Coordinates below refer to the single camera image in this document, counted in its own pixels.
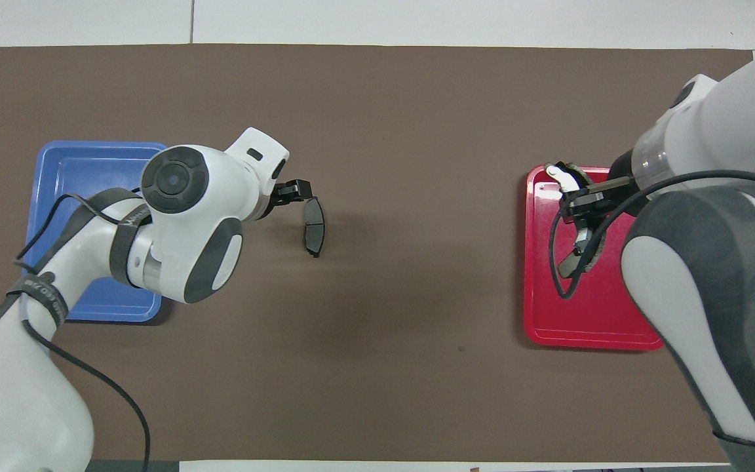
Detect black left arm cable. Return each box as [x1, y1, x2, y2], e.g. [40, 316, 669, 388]
[13, 187, 152, 472]

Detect dark brake pad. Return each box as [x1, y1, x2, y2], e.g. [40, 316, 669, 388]
[303, 197, 326, 258]

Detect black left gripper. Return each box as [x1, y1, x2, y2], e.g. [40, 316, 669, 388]
[261, 178, 317, 221]

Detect brown table mat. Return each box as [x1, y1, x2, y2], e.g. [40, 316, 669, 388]
[0, 44, 755, 463]

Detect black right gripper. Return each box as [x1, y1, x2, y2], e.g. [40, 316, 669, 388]
[558, 151, 644, 258]

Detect red plastic tray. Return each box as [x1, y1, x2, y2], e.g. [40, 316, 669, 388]
[524, 164, 665, 350]

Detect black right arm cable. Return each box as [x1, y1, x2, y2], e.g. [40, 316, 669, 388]
[548, 169, 755, 300]

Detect blue plastic tray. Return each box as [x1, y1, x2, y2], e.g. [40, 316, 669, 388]
[26, 141, 168, 323]

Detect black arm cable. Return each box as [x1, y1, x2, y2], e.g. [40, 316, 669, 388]
[548, 169, 755, 300]
[13, 187, 152, 472]

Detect curved brake shoe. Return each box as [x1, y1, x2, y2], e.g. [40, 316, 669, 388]
[546, 162, 608, 280]

